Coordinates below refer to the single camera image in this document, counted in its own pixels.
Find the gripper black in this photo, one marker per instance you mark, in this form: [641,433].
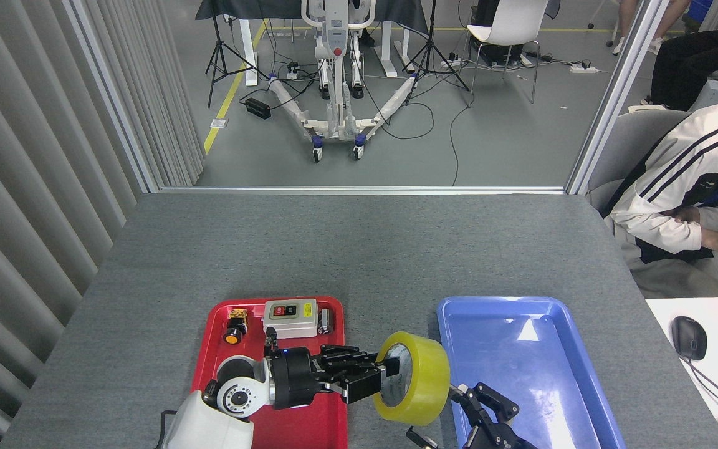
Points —
[296,377]
[499,439]

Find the yellow tape roll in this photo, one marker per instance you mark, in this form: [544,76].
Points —
[424,374]

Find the person's left hand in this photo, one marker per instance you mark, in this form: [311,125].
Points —
[686,216]

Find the small silver black cylinder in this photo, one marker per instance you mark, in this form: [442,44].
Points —
[325,321]

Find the red plastic tray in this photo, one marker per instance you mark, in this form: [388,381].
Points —
[328,430]

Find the blue plastic tray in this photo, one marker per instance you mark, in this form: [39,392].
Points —
[521,355]

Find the yellow push button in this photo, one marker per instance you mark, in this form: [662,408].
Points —
[235,324]

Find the black computer mouse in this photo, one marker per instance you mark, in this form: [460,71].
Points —
[689,337]

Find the black power adapter box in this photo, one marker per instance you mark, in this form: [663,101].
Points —
[258,108]

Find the white floor socket plate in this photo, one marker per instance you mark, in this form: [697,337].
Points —
[219,123]

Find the white wheeled stand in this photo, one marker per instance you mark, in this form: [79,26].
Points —
[337,68]

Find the seated person in jacket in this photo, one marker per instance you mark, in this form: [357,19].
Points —
[664,187]

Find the grey office chair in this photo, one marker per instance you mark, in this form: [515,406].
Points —
[630,149]

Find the black tripod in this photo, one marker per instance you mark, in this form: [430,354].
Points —
[429,56]
[217,50]

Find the standing person's black shoe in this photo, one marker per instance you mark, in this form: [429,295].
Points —
[366,38]

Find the black computer case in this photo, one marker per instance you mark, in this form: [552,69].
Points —
[490,55]

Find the white power strip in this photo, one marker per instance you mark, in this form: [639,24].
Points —
[583,68]

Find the grey ribbed partition panel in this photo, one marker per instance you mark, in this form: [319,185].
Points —
[22,187]

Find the white plastic chair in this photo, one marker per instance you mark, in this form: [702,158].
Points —
[508,25]

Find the person in black trousers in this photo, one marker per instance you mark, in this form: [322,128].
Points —
[689,59]

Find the person's bare legs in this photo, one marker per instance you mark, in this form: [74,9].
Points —
[627,12]

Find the grey switch box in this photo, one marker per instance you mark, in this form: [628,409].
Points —
[290,327]

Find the silver aluminium rail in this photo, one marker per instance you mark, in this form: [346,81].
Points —
[359,189]

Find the silver aluminium post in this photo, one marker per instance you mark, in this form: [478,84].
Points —
[614,93]

